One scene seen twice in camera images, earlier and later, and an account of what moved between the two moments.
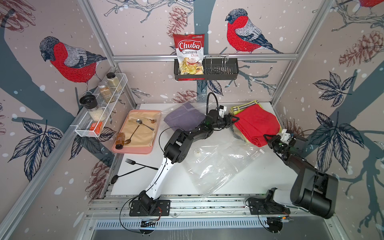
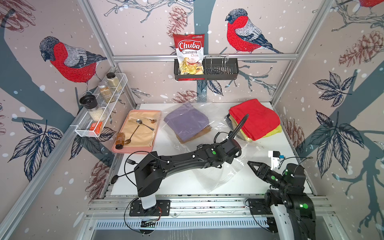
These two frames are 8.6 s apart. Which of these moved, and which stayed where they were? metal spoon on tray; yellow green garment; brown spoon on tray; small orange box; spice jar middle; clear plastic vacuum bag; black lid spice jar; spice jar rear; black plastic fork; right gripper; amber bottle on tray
Moved: yellow green garment; right gripper; clear plastic vacuum bag
Stayed: amber bottle on tray; spice jar middle; black lid spice jar; metal spoon on tray; brown spoon on tray; small orange box; spice jar rear; black plastic fork
